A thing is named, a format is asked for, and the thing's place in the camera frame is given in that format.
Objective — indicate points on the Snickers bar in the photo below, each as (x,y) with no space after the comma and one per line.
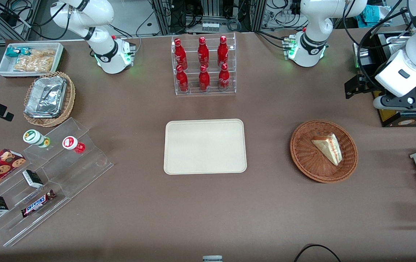
(37,203)

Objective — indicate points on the aluminium frame rack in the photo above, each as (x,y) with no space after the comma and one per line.
(208,9)

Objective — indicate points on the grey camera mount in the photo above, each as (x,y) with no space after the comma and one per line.
(212,259)

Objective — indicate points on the light wicker basket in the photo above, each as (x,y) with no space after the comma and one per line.
(70,98)

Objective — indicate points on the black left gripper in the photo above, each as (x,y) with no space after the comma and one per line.
(369,84)

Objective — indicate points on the round brown wicker basket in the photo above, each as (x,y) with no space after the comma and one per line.
(313,163)

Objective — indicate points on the triangular sandwich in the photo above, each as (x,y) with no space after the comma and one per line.
(330,149)

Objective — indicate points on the red lid jar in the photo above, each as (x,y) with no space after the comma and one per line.
(71,143)

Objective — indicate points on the white power strip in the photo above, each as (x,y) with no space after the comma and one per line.
(210,26)

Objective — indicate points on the teal snack packet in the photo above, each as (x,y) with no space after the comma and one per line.
(13,51)

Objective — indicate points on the green lid jar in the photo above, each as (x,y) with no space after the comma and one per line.
(33,137)

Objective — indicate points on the steel food pan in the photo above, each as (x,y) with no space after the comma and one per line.
(393,42)

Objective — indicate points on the clear bag of crackers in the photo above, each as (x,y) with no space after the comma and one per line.
(43,53)
(33,64)

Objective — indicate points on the teal plastic bag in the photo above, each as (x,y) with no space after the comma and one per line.
(375,14)

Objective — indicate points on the white rectangular snack bin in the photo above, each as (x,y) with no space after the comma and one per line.
(4,69)

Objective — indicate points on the aluminium foil container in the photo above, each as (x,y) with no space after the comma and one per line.
(46,96)

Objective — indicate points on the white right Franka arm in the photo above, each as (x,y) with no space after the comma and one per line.
(84,22)

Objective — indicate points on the cream plastic tray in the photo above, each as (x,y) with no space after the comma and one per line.
(204,145)

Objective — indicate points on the clear acrylic bottle rack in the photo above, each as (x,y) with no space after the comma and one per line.
(211,92)

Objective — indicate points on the clear acrylic stepped shelf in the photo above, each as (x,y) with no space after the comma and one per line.
(80,171)

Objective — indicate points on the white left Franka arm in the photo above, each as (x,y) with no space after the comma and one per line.
(311,25)

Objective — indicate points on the red cola bottle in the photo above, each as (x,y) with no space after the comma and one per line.
(203,52)
(224,78)
(204,80)
(223,51)
(182,80)
(180,54)

